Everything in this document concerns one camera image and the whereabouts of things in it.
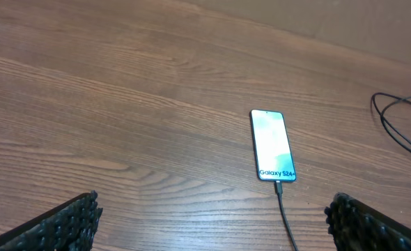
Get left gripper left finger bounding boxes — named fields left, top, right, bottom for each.
left=0, top=190, right=103, bottom=251

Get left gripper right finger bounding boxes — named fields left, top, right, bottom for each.
left=325, top=192, right=411, bottom=251

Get black charger cable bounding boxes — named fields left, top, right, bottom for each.
left=274, top=91, right=411, bottom=251

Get blue Galaxy smartphone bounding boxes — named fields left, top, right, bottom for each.
left=250, top=109, right=297, bottom=183

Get cardboard backdrop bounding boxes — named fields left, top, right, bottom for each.
left=190, top=0, right=411, bottom=65

